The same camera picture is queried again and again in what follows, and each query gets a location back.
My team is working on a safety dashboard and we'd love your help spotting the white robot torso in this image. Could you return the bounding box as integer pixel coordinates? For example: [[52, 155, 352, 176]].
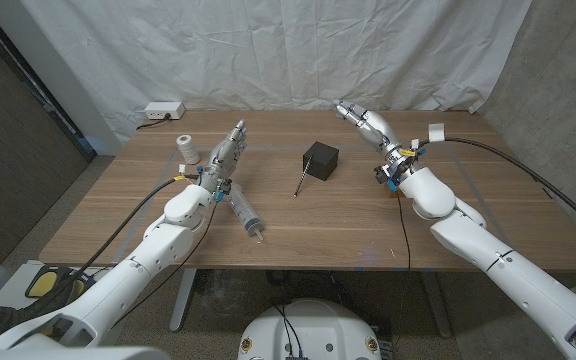
[[236, 298, 383, 360]]

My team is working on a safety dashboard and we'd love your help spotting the white power strip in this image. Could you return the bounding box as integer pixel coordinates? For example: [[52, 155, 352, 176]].
[[143, 101, 187, 121]]

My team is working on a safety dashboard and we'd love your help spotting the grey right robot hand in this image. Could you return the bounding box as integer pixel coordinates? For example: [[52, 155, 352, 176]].
[[332, 98, 417, 184]]

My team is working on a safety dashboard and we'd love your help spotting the thin black left arm wire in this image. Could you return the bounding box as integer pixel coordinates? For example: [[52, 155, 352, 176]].
[[110, 199, 218, 329]]

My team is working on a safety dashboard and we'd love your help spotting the thin black pen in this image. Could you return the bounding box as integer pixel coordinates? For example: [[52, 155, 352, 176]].
[[293, 154, 315, 198]]

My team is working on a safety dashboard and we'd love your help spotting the large clear plastic syringe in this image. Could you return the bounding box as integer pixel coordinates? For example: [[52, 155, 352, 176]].
[[226, 182, 265, 243]]

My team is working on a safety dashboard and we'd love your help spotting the white backdrop cloth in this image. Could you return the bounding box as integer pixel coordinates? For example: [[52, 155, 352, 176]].
[[17, 0, 534, 146]]

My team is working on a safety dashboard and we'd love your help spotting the yellow and black floor device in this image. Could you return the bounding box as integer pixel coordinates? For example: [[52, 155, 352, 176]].
[[24, 265, 94, 300]]

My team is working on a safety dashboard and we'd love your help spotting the black cube block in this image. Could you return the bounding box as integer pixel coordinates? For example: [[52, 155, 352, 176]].
[[302, 140, 340, 182]]

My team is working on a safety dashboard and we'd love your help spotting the black cable tangle under table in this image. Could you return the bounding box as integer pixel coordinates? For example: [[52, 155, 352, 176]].
[[267, 269, 369, 304]]

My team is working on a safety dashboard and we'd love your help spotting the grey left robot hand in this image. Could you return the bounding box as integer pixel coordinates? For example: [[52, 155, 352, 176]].
[[197, 118, 248, 197]]

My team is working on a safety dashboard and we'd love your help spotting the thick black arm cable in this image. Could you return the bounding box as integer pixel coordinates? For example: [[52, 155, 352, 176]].
[[440, 136, 576, 239], [22, 173, 202, 314]]

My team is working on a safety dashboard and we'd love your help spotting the white bandage roll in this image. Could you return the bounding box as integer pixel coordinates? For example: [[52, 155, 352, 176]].
[[175, 133, 201, 166]]

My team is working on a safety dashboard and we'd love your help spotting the thin black right arm wire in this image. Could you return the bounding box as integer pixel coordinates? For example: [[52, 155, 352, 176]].
[[395, 190, 413, 272]]

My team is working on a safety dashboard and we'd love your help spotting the thin black arm wire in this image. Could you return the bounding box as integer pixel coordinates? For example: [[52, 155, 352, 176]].
[[395, 190, 413, 272], [110, 199, 218, 329]]

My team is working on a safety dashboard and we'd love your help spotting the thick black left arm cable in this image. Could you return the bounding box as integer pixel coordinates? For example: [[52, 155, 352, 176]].
[[22, 173, 202, 314]]

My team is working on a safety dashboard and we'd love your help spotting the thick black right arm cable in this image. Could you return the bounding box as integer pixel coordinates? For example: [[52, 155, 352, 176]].
[[440, 136, 576, 239]]

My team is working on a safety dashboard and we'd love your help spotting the grey metal table leg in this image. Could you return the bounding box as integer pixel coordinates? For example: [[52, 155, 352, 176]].
[[420, 270, 453, 340], [169, 268, 198, 333]]

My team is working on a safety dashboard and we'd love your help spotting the black power strip cord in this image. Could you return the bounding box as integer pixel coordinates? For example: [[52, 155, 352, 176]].
[[135, 113, 172, 131]]

